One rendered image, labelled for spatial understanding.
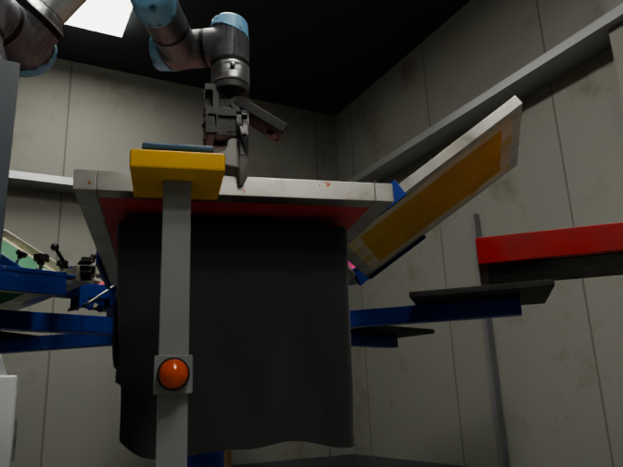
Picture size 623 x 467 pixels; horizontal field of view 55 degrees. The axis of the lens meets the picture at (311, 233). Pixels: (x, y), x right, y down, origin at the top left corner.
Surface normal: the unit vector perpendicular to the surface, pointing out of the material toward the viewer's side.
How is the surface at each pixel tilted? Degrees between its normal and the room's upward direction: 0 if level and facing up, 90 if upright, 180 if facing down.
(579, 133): 90
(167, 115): 90
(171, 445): 90
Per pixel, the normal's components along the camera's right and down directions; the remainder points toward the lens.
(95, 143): 0.46, -0.25
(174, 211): 0.23, -0.27
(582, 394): -0.89, -0.09
